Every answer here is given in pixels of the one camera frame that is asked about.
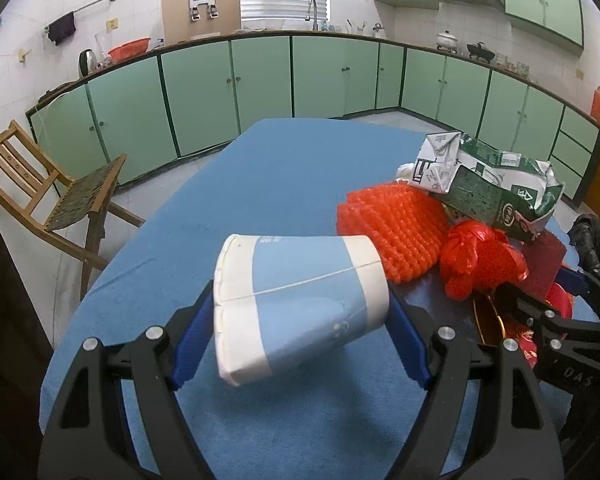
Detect shiny black plastic bag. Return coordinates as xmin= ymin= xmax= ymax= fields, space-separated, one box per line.
xmin=567 ymin=214 xmax=600 ymax=276

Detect crushed green white carton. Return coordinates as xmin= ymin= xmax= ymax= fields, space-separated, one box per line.
xmin=411 ymin=131 xmax=565 ymax=243

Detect wooden folding chair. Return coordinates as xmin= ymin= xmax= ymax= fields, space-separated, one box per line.
xmin=0 ymin=120 xmax=146 ymax=301

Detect dark hanging towel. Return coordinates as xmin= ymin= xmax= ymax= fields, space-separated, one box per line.
xmin=47 ymin=11 xmax=77 ymax=46

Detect red plastic bag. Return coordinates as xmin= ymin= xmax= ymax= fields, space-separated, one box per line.
xmin=439 ymin=220 xmax=528 ymax=301

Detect dark red scouring pad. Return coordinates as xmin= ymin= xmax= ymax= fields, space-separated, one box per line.
xmin=517 ymin=232 xmax=568 ymax=293

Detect red paper with gold print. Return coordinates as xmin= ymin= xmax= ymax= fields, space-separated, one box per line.
xmin=472 ymin=282 xmax=576 ymax=368

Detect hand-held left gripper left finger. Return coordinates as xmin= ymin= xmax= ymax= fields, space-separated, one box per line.
xmin=40 ymin=280 xmax=221 ymax=480

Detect grey clip device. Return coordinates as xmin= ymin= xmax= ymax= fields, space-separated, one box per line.
xmin=187 ymin=0 xmax=220 ymax=22

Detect blue and white paper cup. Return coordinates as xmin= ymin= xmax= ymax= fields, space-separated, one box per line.
xmin=213 ymin=233 xmax=391 ymax=387

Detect green lower kitchen cabinets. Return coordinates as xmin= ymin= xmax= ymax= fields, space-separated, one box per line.
xmin=26 ymin=30 xmax=600 ymax=211

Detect red plastic basin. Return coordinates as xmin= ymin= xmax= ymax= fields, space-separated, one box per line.
xmin=107 ymin=37 xmax=152 ymax=62

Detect metal towel rail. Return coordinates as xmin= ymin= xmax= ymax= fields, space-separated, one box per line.
xmin=44 ymin=0 xmax=119 ymax=31

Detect wooden board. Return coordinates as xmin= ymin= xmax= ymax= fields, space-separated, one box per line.
xmin=161 ymin=0 xmax=242 ymax=43

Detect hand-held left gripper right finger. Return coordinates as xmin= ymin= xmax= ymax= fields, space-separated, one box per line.
xmin=380 ymin=292 xmax=566 ymax=480

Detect orange foam fruit net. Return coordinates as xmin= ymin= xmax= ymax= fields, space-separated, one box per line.
xmin=336 ymin=182 xmax=451 ymax=283

